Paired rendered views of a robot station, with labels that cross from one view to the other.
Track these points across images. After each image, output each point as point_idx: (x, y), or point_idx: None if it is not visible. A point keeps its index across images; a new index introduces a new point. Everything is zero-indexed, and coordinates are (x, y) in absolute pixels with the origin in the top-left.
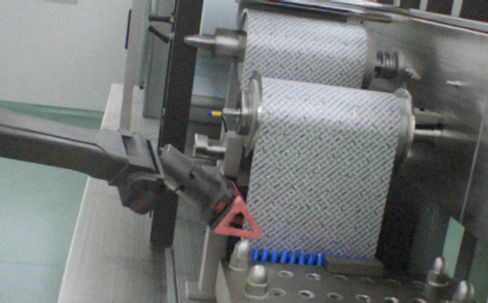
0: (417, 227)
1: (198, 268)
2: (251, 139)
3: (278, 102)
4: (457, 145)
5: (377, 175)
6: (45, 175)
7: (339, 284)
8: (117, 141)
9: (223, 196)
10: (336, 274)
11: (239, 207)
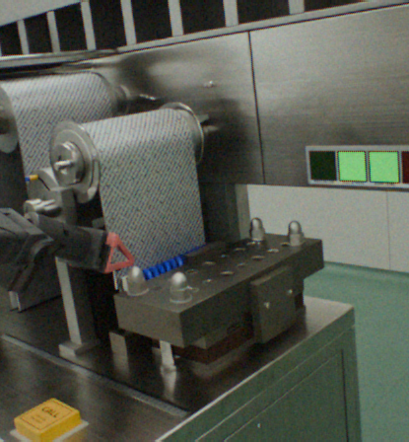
0: (210, 211)
1: (48, 333)
2: (94, 181)
3: (102, 139)
4: (232, 129)
5: (188, 175)
6: None
7: (215, 267)
8: (6, 219)
9: (102, 236)
10: (201, 263)
11: (116, 241)
